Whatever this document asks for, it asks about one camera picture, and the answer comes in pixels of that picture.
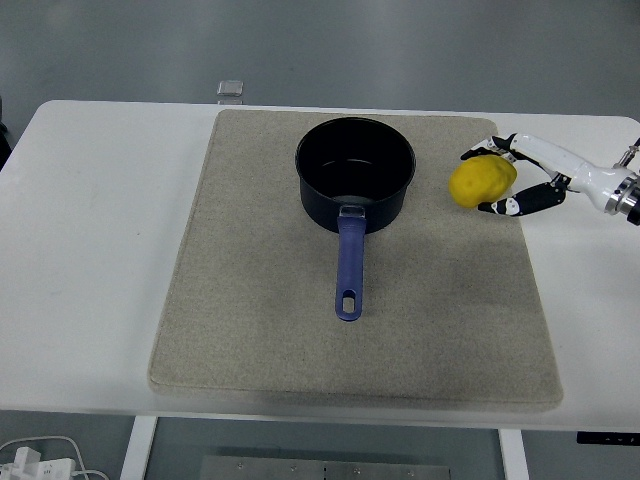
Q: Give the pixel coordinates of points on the grey metal plate with screws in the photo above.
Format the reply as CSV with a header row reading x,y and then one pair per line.
x,y
325,469

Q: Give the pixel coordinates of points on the white table leg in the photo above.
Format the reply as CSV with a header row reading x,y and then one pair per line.
x,y
513,455
137,447

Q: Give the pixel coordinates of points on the black table control panel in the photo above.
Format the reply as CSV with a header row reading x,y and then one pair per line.
x,y
607,438

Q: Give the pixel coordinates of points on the silver floor socket cover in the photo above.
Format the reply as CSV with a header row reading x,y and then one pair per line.
x,y
230,88

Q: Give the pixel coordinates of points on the black object at table side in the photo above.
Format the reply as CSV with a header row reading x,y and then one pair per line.
x,y
3,135

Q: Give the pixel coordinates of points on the white power strip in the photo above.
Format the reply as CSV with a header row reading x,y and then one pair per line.
x,y
35,467

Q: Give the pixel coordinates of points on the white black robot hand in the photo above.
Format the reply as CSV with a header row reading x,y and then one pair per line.
x,y
590,177

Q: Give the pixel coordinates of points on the beige fabric mat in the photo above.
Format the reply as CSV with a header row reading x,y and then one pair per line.
x,y
260,280

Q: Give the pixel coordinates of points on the yellow potato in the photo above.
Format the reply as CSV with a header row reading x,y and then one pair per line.
x,y
480,181

